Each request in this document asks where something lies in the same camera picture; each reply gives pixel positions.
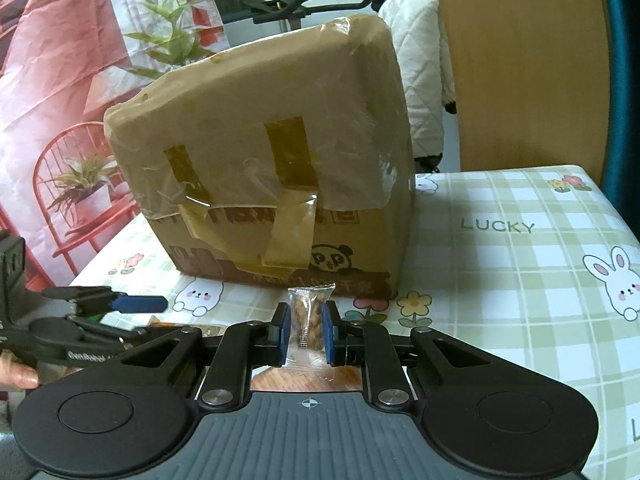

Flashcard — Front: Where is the taped cardboard box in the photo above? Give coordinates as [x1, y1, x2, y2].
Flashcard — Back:
[103, 14, 417, 301]

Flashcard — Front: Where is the person's left hand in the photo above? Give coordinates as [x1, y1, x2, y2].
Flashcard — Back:
[0, 350, 42, 391]

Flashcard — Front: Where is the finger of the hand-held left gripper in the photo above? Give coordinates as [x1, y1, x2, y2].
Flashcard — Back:
[42, 285, 169, 318]
[70, 316, 176, 348]

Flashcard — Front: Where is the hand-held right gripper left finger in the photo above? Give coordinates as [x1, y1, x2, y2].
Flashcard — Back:
[117, 302, 293, 411]

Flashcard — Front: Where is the black exercise bike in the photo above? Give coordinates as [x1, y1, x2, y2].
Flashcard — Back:
[243, 0, 386, 38]

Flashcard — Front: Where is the white quilted jacket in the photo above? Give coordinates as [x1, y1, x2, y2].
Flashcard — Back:
[377, 0, 458, 161]

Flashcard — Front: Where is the teal chair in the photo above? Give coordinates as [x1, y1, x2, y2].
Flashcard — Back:
[595, 0, 640, 243]

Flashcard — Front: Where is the checked rabbit tablecloth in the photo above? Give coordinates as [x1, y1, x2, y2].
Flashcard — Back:
[0, 162, 640, 480]

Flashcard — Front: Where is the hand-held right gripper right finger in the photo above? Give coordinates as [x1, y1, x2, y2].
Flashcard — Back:
[322, 301, 506, 411]

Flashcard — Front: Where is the printed backdrop cloth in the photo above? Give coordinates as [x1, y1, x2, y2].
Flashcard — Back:
[0, 0, 231, 281]

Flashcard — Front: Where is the wooden chair back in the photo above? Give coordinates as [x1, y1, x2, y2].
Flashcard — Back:
[429, 0, 613, 181]

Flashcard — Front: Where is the clear packet of brown snacks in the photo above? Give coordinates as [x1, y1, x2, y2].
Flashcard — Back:
[287, 282, 337, 367]

